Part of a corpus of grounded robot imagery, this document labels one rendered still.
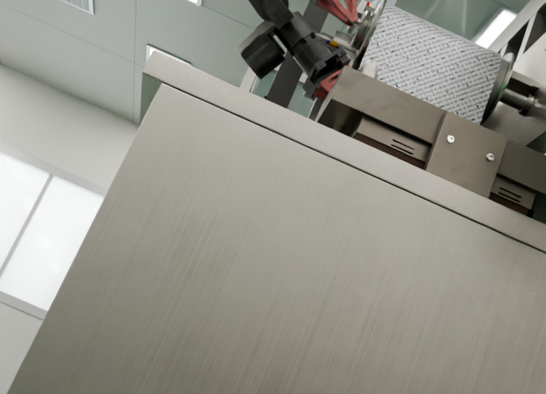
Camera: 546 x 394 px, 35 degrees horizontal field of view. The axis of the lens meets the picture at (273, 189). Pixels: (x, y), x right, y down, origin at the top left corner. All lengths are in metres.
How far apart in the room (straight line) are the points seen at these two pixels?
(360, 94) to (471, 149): 0.18
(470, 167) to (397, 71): 0.33
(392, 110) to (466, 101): 0.30
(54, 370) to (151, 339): 0.12
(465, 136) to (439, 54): 0.33
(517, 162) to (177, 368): 0.59
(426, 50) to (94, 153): 5.86
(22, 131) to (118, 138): 0.78
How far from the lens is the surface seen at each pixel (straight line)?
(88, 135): 7.35
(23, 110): 7.47
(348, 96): 1.29
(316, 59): 1.50
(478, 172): 1.29
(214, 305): 1.11
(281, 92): 1.85
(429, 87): 1.56
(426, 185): 1.21
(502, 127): 1.80
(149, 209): 1.13
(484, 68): 1.62
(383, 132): 1.29
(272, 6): 1.47
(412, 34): 1.60
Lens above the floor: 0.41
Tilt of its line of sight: 19 degrees up
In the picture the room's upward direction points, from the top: 23 degrees clockwise
